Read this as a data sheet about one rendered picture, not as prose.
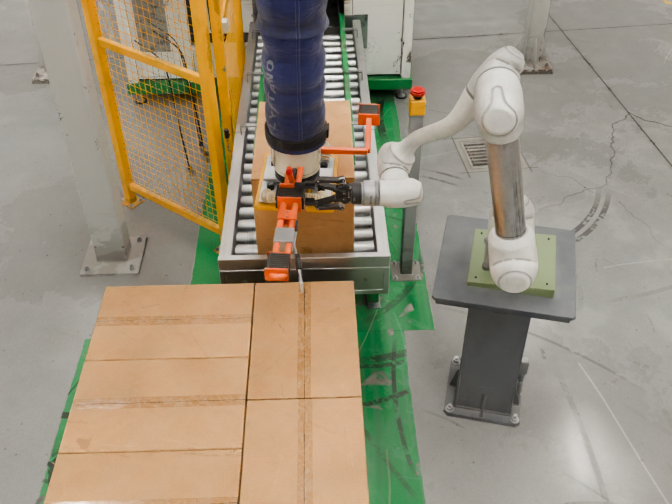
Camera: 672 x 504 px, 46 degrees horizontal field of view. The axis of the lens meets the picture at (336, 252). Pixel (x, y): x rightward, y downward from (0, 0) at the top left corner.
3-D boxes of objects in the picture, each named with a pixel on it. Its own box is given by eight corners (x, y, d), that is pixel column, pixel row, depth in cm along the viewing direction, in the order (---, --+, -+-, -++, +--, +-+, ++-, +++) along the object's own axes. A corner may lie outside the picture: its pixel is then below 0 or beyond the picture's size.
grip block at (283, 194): (278, 196, 276) (277, 182, 272) (305, 197, 275) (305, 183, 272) (275, 211, 270) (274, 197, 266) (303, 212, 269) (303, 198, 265)
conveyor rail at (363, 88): (352, 47, 509) (352, 19, 497) (359, 47, 509) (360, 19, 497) (376, 288, 333) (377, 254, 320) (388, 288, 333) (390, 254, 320)
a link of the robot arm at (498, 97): (537, 257, 276) (541, 301, 259) (490, 261, 280) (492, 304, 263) (524, 60, 227) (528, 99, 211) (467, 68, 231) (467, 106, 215)
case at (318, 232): (265, 176, 372) (259, 101, 346) (349, 174, 372) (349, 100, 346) (258, 258, 326) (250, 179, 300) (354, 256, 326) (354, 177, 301)
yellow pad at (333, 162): (313, 158, 310) (312, 148, 307) (338, 159, 310) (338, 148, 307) (306, 212, 285) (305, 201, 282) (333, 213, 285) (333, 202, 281)
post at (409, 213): (398, 267, 404) (408, 94, 340) (411, 266, 404) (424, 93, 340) (399, 276, 399) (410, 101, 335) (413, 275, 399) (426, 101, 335)
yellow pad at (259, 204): (265, 156, 311) (264, 146, 308) (290, 157, 311) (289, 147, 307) (254, 210, 286) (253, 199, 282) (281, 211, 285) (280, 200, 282)
